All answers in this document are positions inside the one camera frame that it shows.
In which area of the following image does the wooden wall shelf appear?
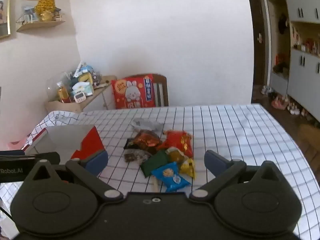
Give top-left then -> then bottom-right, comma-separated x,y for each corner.
16,14 -> 66,32

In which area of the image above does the white checked tablecloth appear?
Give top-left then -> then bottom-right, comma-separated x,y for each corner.
0,104 -> 320,240

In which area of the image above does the row of shelf ornaments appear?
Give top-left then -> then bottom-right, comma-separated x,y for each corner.
291,26 -> 320,55

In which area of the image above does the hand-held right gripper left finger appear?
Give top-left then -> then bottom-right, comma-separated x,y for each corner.
22,151 -> 123,202

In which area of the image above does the blue cookie packet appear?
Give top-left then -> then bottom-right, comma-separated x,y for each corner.
151,162 -> 192,193

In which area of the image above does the dark wooden door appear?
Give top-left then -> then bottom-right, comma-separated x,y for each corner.
246,0 -> 269,104

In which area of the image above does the tissue pack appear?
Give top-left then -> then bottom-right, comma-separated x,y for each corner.
71,81 -> 95,97

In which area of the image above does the gold ornament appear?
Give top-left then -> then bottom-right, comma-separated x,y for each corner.
34,0 -> 56,22

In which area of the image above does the brown orange snack packet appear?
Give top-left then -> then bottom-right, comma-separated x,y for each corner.
134,129 -> 163,150

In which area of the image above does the clear plastic jar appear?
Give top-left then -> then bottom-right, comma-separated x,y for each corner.
47,71 -> 73,97

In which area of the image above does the large framed picture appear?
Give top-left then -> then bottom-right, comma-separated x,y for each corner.
0,0 -> 12,39

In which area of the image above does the red-edged cardboard box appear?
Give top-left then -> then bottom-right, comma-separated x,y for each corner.
24,124 -> 106,160

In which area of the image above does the pink cloth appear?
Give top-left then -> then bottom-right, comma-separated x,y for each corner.
5,136 -> 29,153

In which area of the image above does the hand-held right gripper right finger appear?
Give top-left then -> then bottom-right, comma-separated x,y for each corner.
190,150 -> 295,202

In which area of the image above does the dark green snack packet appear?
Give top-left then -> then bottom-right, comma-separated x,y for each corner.
140,150 -> 170,178

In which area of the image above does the red snack packet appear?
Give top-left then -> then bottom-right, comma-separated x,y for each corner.
160,130 -> 194,157

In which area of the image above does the yellow and black case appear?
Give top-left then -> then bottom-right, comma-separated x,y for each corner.
78,72 -> 93,83

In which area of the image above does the row of shoes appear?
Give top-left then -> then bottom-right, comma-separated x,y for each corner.
260,85 -> 318,123

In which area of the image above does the red rabbit print cushion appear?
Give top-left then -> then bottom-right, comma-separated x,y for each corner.
111,74 -> 155,109

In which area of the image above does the orange drink bottle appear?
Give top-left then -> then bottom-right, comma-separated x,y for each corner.
57,82 -> 70,103

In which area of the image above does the silver snack packet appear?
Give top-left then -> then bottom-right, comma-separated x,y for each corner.
131,117 -> 163,132

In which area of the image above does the wooden chair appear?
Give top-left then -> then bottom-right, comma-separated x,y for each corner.
130,74 -> 169,108

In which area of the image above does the clear brown candy packet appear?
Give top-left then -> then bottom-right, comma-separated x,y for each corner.
124,149 -> 150,165

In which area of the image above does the yellow snack packet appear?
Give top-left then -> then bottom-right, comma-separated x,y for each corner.
180,157 -> 197,179

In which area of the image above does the light wooden cabinet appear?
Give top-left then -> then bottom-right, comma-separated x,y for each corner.
45,75 -> 118,113

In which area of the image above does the white kitchen timer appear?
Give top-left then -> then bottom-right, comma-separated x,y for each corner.
74,91 -> 87,103

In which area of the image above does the clear packet with brown cake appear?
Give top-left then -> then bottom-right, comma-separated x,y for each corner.
166,147 -> 188,164

